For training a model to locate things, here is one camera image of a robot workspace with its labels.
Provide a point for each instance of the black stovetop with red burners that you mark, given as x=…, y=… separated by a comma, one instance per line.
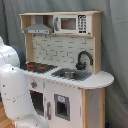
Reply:
x=37, y=67

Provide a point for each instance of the toy microwave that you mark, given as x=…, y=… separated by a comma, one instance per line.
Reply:
x=73, y=24

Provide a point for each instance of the grey range hood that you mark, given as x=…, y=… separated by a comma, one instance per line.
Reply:
x=38, y=27

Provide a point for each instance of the wooden toy kitchen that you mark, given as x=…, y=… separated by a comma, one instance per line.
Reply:
x=87, y=98

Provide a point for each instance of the grey sink basin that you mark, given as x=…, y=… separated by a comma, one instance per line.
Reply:
x=81, y=75

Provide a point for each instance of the black faucet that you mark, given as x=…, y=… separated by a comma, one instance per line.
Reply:
x=81, y=65

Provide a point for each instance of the right stove knob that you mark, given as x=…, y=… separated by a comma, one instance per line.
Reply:
x=33, y=84

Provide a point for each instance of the small metal pot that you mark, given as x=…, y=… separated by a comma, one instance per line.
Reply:
x=71, y=75

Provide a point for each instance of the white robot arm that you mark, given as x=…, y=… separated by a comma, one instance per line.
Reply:
x=15, y=92

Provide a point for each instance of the grey dishwasher panel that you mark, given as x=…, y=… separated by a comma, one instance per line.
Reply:
x=62, y=107

